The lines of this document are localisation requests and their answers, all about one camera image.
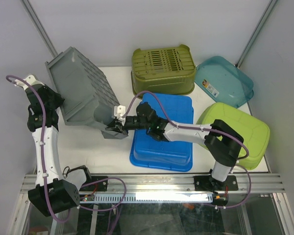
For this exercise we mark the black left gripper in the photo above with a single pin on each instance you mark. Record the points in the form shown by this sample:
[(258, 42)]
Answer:
[(60, 99)]

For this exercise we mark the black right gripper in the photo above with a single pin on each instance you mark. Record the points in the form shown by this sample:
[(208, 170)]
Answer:
[(117, 127)]

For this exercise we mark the grey plastic storage bin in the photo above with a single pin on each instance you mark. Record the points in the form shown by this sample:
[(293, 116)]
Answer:
[(89, 98)]

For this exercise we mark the blue plastic tub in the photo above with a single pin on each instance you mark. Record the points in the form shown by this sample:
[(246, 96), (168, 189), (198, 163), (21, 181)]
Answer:
[(173, 156)]

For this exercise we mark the olive green slotted basket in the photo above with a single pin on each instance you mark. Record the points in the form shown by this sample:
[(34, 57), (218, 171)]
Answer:
[(169, 70)]

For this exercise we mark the lime green plastic tub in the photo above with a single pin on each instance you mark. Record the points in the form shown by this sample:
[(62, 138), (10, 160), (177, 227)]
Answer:
[(256, 134)]

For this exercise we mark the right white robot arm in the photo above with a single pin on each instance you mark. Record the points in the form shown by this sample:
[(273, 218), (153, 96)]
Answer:
[(223, 142)]

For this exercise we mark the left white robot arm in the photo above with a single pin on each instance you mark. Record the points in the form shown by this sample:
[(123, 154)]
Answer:
[(54, 191)]

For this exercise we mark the teal translucent plastic tray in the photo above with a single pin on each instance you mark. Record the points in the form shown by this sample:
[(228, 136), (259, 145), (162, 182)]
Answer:
[(224, 82)]

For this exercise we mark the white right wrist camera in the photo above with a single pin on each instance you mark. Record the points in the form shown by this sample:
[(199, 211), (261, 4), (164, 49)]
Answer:
[(119, 112)]

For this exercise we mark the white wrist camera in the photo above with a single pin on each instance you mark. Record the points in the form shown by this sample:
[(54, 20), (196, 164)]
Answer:
[(119, 112), (30, 79)]

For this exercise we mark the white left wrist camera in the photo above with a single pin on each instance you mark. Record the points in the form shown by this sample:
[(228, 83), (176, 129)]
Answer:
[(30, 79)]

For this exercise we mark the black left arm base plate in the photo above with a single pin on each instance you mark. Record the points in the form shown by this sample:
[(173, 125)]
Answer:
[(98, 183)]

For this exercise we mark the white slotted cable duct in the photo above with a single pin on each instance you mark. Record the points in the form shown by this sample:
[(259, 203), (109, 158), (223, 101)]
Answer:
[(149, 197)]

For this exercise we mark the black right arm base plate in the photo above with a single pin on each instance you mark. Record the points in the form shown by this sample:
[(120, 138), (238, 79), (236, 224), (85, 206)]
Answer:
[(207, 183)]

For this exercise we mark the aluminium mounting rail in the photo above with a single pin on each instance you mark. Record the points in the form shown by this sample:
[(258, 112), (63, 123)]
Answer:
[(261, 183)]

